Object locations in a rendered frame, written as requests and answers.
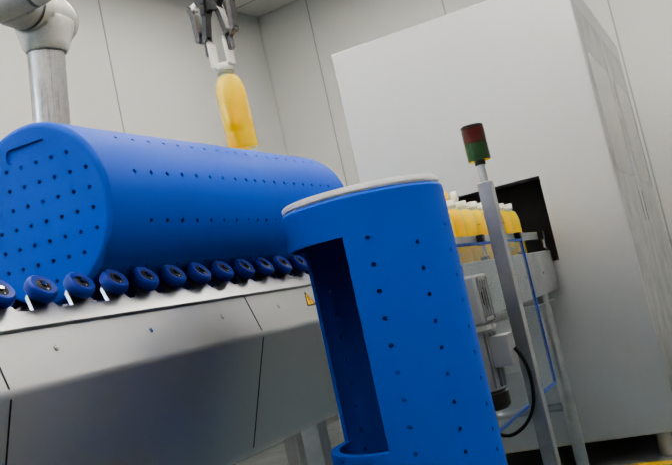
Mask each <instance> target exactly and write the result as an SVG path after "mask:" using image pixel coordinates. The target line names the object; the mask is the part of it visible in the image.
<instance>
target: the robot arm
mask: <svg viewBox="0 0 672 465"><path fill-rule="evenodd" d="M193 2H194V3H193V4H192V5H191V6H190V7H188V6H187V7H186V8H185V10H186V12H187V13H188V15H189V17H190V21H191V25H192V29H193V33H194V37H195V40H196V43H198V44H201V45H204V47H205V53H206V56H207V57H208V58H209V59H210V65H211V70H213V71H217V68H216V65H217V64H219V61H218V55H217V50H216V45H215V43H212V28H211V17H212V12H213V11H215V13H216V15H217V18H218V21H219V23H220V26H221V28H222V31H223V35H225V36H222V42H223V46H224V51H225V55H226V60H227V64H229V65H232V66H236V61H235V57H234V53H233V50H234V49H235V44H234V39H233V35H234V34H235V33H236V32H239V26H238V19H237V13H236V6H235V0H225V3H226V10H227V16H228V19H227V17H226V14H225V9H224V7H223V4H222V3H223V0H193ZM197 7H198V8H199V9H200V15H201V20H202V27H201V23H200V19H199V16H198V14H197V13H198V10H197ZM0 23H1V24H2V25H4V26H7V27H11V28H14V30H15V33H16V35H17V37H18V40H19V42H20V45H21V48H22V50H23V52H24V53H25V54H26V55H27V60H28V72H29V84H30V96H31V108H32V120H33V123H36V122H54V123H61V124H68V125H71V119H70V107H69V96H68V84H67V73H66V61H65V55H66V54H67V53H68V51H69V49H70V44H71V41H72V39H73V38H74V37H75V35H76V33H77V31H78V27H79V21H78V17H77V14H76V12H75V10H74V9H73V7H72V6H71V5H70V4H69V3H68V2H67V1H66V0H0ZM217 72H218V71H217Z"/></svg>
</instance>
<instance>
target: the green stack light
mask: <svg viewBox="0 0 672 465"><path fill-rule="evenodd" d="M464 148H465V152H466V157H467V161H468V163H469V164H473V163H474V162H476V161H479V160H485V161H486V160H489V159H490V158H491V156H490V151H489V147H488V142H487V141H486V140H482V141H477V142H473V143H469V144H467V145H465V146H464Z"/></svg>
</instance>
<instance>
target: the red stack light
mask: <svg viewBox="0 0 672 465"><path fill-rule="evenodd" d="M461 136H462V140H463V144H464V146H465V145H467V144H469V143H473V142H477V141H482V140H487V138H486V134H485V130H484V127H483V126H477V127H472V128H469V129H466V130H463V131H462V132H461Z"/></svg>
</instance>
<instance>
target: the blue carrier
mask: <svg viewBox="0 0 672 465"><path fill-rule="evenodd" d="M342 187H344V186H343V184H342V182H341V181H340V179H339V178H338V177H337V175H336V174H335V173H334V172H333V171H332V170H331V169H329V168H328V167H327V166H325V165H324V164H322V163H320V162H318V161H316V160H313V159H309V158H303V157H296V156H287V155H280V154H272V153H265V152H258V151H251V150H244V149H237V148H229V147H222V146H217V145H211V144H203V143H196V142H186V141H179V140H172V139H165V138H158V137H151V136H144V135H136V134H129V133H122V132H115V131H108V130H101V129H93V128H86V127H81V126H75V125H68V124H61V123H54V122H36V123H31V124H27V125H25V126H22V127H20V128H18V129H16V130H14V131H13V132H11V133H10V134H8V135H7V136H6V137H4V138H3V139H2V140H1V141H0V280H2V281H4V282H6V283H8V284H9V285H11V286H12V288H13V289H14V290H15V292H16V299H17V300H19V301H21V302H24V303H26V304H27V302H26V300H25V297H26V295H27V294H26V293H25V291H24V288H23V287H24V283H25V281H26V280H27V278H28V277H30V276H32V275H40V276H44V277H46V278H48V279H50V280H51V281H52V282H53V283H54V284H55V285H56V287H57V288H58V295H57V297H56V298H55V300H54V301H53V302H54V303H55V304H57V305H62V304H69V302H68V300H67V298H66V296H65V291H66V289H65V287H64V285H63V281H64V279H65V277H66V276H67V274H69V273H71V272H79V273H82V274H84V275H86V276H88V277H89V278H90V279H91V280H92V281H93V282H94V284H95V287H96V288H95V292H94V293H93V295H92V296H91V298H92V299H93V300H102V299H104V297H103V295H102V293H101V291H100V288H101V284H100V283H99V276H100V275H101V273H102V272H103V271H104V270H106V269H112V270H115V271H118V272H120V273H121V274H123V275H124V276H125V277H126V278H127V280H128V282H129V287H128V289H127V291H126V292H125V293H124V294H126V295H127V296H133V295H136V293H135V291H134V290H133V288H132V284H133V281H132V279H131V273H132V272H133V270H134V269H135V268H136V267H145V268H147V269H149V270H151V271H153V272H154V273H155V274H156V275H157V277H158V279H159V284H158V286H157V288H156V289H155V291H157V292H165V290H164V288H163V286H162V285H161V280H162V278H161V276H160V270H161V269H162V267H163V266H164V265H174V266H176V267H178V268H179V269H181V270H182V271H183V272H184V274H185V275H186V278H188V275H187V273H186V268H187V267H188V265H189V264H190V263H199V264H201V265H203V266H205V267H206V268H207V269H208V270H209V271H210V273H211V275H212V272H211V270H210V266H211V265H212V263H213V262H214V261H222V262H224V263H226V264H228V265H229V266H230V267H231V268H232V264H233V263H234V261H235V260H236V259H243V260H245V261H247V262H248V263H250V264H251V265H252V263H253V261H254V260H255V259H256V258H257V257H261V258H264V259H266V260H267V261H269V262H270V263H271V260H272V259H273V258H274V257H275V256H281V257H283V258H285V259H286V260H287V261H288V260H289V258H290V256H291V255H288V251H287V246H286V242H285V237H284V232H283V228H282V219H283V216H282V210H283V209H284V208H285V207H286V206H288V205H290V204H292V203H294V202H297V201H299V200H302V199H305V198H307V197H310V196H314V195H317V194H320V193H324V192H327V191H331V190H334V189H338V188H342ZM252 266H253V265H252ZM232 269H233V268H232Z"/></svg>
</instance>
